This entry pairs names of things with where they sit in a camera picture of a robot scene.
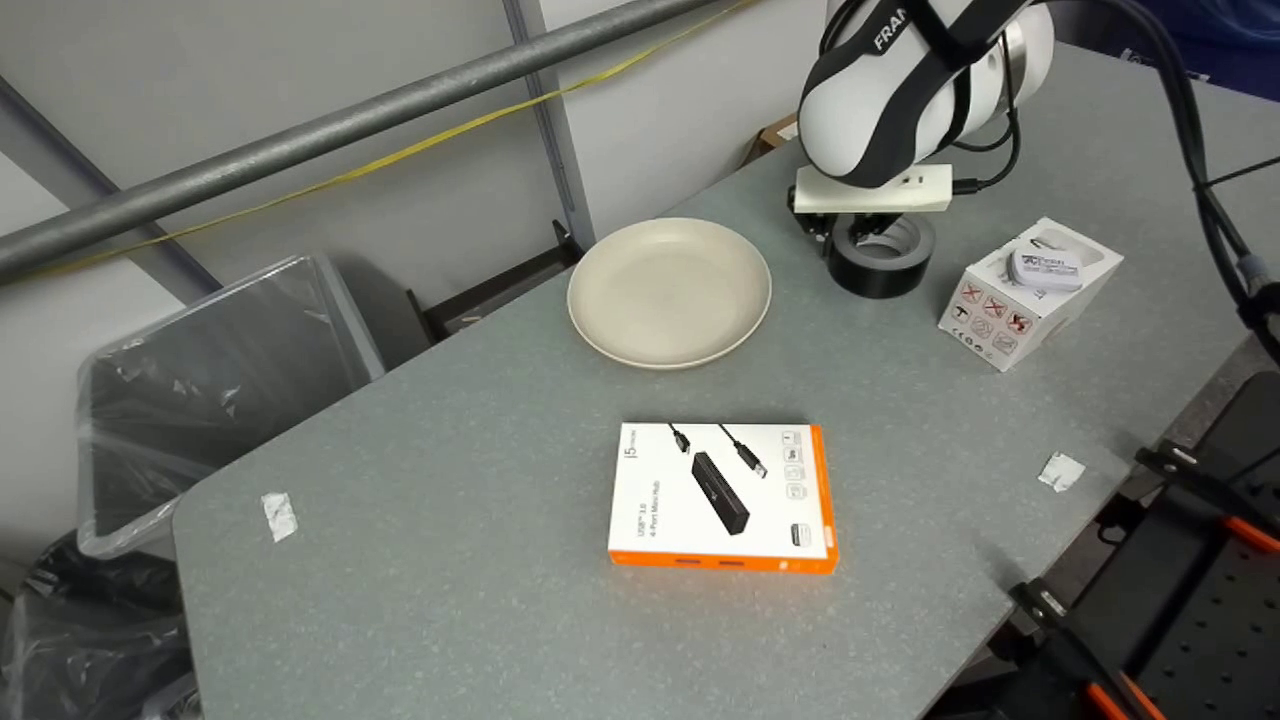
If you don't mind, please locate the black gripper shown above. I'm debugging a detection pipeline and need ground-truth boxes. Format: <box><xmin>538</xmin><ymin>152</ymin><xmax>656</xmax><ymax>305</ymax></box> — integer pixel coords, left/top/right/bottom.
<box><xmin>842</xmin><ymin>211</ymin><xmax>919</xmax><ymax>247</ymax></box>

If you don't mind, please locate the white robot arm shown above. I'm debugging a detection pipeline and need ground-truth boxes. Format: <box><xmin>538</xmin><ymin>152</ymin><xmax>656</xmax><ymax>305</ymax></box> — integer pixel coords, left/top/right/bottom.
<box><xmin>787</xmin><ymin>0</ymin><xmax>1057</xmax><ymax>219</ymax></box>

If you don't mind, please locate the black tape roll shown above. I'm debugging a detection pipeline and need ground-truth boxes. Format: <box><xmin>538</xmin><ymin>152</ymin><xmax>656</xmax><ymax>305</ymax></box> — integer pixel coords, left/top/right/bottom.
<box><xmin>827</xmin><ymin>214</ymin><xmax>932</xmax><ymax>299</ymax></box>

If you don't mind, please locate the cream white plate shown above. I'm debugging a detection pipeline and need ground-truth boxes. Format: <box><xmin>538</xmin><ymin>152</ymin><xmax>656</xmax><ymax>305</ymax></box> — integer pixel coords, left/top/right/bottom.
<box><xmin>564</xmin><ymin>214</ymin><xmax>770</xmax><ymax>370</ymax></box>

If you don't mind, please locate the white tape patch near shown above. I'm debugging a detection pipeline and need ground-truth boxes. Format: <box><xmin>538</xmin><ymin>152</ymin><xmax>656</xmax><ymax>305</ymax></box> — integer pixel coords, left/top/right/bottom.
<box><xmin>1038</xmin><ymin>452</ymin><xmax>1084</xmax><ymax>490</ymax></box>

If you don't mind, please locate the white tape patch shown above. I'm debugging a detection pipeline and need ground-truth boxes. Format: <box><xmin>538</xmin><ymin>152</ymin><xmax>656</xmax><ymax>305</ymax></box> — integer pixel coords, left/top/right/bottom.
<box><xmin>261</xmin><ymin>490</ymin><xmax>300</xmax><ymax>545</ymax></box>
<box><xmin>1038</xmin><ymin>452</ymin><xmax>1084</xmax><ymax>490</ymax></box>

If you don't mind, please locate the white tape patch far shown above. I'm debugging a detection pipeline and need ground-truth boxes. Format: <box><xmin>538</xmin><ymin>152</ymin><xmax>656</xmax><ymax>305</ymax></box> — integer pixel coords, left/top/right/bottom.
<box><xmin>261</xmin><ymin>490</ymin><xmax>300</xmax><ymax>545</ymax></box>

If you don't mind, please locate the white cube box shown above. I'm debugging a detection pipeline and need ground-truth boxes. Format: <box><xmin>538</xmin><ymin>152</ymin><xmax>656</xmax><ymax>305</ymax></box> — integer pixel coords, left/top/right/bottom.
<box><xmin>939</xmin><ymin>214</ymin><xmax>1124</xmax><ymax>370</ymax></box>

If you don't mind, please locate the white orange flat box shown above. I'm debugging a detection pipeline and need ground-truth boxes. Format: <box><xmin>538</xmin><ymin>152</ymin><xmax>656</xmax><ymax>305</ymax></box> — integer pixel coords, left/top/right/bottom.
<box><xmin>609</xmin><ymin>420</ymin><xmax>838</xmax><ymax>575</ymax></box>

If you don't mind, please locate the grey metal horizontal pipe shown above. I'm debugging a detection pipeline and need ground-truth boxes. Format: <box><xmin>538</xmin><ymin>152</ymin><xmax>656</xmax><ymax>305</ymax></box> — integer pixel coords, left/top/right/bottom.
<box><xmin>0</xmin><ymin>0</ymin><xmax>716</xmax><ymax>278</ymax></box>

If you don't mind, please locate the right black orange clamp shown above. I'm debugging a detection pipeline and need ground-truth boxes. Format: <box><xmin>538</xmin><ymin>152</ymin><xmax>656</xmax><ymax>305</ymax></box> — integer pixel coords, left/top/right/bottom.
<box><xmin>1134</xmin><ymin>445</ymin><xmax>1280</xmax><ymax>557</ymax></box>

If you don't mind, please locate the black orange clamp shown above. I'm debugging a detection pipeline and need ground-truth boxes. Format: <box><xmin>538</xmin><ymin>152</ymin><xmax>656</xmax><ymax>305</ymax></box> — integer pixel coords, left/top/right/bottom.
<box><xmin>1134</xmin><ymin>445</ymin><xmax>1280</xmax><ymax>557</ymax></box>
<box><xmin>1006</xmin><ymin>579</ymin><xmax>1166</xmax><ymax>720</ymax></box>

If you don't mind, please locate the left black orange clamp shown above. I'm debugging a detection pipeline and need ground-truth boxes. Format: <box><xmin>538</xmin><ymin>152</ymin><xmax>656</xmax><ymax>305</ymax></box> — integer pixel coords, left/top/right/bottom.
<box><xmin>1006</xmin><ymin>579</ymin><xmax>1166</xmax><ymax>720</ymax></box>

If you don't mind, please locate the grey plastic bin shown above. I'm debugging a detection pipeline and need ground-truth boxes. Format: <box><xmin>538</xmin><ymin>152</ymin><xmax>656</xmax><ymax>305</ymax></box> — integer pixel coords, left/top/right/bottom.
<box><xmin>77</xmin><ymin>257</ymin><xmax>384</xmax><ymax>561</ymax></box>

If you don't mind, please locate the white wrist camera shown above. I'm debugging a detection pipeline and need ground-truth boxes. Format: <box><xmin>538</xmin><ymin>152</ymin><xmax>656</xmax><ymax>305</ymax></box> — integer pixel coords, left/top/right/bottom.
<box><xmin>793</xmin><ymin>165</ymin><xmax>950</xmax><ymax>214</ymax></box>

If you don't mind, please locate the yellow cable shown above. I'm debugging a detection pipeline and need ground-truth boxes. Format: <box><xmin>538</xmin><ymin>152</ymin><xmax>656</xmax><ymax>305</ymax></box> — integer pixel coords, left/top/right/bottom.
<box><xmin>51</xmin><ymin>0</ymin><xmax>762</xmax><ymax>271</ymax></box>

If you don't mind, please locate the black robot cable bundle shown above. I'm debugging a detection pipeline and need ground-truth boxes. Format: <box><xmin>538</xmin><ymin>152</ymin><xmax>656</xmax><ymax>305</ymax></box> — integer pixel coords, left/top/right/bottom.
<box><xmin>1091</xmin><ymin>0</ymin><xmax>1280</xmax><ymax>368</ymax></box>

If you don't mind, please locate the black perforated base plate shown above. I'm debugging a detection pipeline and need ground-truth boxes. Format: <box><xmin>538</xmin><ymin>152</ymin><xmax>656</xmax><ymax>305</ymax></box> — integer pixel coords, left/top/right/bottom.
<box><xmin>991</xmin><ymin>370</ymin><xmax>1280</xmax><ymax>720</ymax></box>

